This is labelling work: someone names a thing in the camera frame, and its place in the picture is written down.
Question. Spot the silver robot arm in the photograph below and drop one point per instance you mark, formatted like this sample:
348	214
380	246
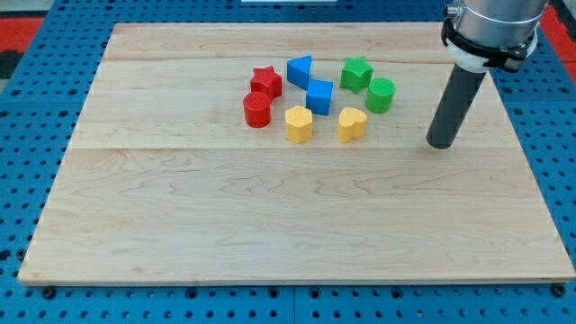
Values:
485	34

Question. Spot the yellow heart block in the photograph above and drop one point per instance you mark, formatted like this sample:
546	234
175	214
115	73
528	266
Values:
351	124

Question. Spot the red star block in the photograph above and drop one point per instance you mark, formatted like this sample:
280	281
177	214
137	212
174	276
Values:
266	80

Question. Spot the green star block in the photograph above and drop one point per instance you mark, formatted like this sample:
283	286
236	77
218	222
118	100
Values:
356	74

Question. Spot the yellow hexagon block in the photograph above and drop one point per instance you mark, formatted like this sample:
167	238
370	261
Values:
299	124

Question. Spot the red cylinder block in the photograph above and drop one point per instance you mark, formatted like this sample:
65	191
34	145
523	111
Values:
257	109

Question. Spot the blue cube block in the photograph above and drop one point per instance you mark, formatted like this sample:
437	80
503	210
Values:
318	96

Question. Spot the blue triangle block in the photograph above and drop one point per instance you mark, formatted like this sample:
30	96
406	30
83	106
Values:
298	71

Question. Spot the green cylinder block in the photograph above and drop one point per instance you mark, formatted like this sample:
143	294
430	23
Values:
380	94

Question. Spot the light wooden board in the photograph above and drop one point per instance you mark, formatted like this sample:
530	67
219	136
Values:
163	183

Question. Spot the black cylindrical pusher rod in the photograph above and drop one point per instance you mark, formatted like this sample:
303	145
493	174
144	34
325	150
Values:
461	88

